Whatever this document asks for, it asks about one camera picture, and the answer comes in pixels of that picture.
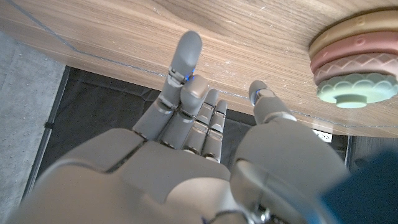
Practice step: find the black backdrop stand pole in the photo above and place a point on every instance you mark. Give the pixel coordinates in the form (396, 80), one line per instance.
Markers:
(49, 124)

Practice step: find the dusty pink toy disc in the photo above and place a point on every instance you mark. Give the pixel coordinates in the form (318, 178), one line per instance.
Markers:
(357, 65)

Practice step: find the green toy disc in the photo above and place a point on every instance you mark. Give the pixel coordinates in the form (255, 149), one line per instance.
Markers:
(357, 90)

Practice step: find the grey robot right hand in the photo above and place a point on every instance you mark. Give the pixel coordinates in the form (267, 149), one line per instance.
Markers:
(174, 180)

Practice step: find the white power strip box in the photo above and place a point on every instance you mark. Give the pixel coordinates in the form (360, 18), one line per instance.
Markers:
(323, 135)

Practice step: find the black backdrop curtain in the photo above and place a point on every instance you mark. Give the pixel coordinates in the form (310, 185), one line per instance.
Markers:
(102, 102)

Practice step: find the coral red toy disc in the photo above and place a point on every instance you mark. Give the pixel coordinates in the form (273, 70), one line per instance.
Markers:
(354, 46)

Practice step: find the orange toy disc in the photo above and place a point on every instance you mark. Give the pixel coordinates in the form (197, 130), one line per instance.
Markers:
(351, 28)

